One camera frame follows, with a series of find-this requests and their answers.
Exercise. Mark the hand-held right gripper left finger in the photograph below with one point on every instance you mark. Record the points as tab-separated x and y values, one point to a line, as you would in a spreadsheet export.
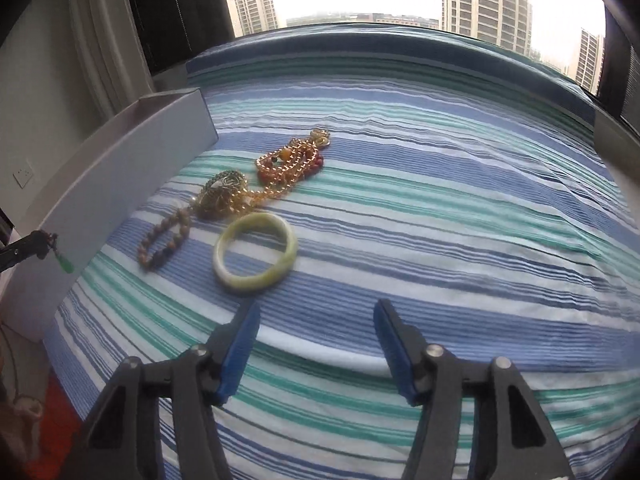
240	355

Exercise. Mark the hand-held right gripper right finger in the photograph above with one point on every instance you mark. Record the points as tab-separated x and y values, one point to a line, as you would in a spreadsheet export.
395	355

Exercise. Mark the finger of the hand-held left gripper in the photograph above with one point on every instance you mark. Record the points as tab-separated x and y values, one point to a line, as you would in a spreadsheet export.
25	249

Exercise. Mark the pale green jade bangle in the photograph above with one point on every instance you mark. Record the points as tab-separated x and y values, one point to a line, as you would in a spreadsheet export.
289	245

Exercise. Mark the white cardboard box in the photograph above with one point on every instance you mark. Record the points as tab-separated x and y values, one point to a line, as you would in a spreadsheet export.
125	160

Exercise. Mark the blue green striped bedsheet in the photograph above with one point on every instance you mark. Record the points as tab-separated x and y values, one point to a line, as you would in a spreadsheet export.
400	220

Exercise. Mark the red cloth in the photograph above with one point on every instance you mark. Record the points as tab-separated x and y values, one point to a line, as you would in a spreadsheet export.
50	425

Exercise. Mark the white curtain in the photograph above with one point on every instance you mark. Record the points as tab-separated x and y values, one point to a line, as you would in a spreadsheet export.
100	35

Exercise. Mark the beige twin high-rise building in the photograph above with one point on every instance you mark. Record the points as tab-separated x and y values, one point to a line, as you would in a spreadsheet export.
255	5

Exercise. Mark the slim high-rise building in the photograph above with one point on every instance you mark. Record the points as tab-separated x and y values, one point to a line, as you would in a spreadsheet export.
590	60

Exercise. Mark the tall high-rise building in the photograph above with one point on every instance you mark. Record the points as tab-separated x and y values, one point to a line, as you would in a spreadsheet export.
485	0

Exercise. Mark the white wall socket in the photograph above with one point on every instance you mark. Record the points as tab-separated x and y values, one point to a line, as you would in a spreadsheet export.
22	173

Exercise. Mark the dark window frame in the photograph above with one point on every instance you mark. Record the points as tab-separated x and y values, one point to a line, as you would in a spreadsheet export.
175	10

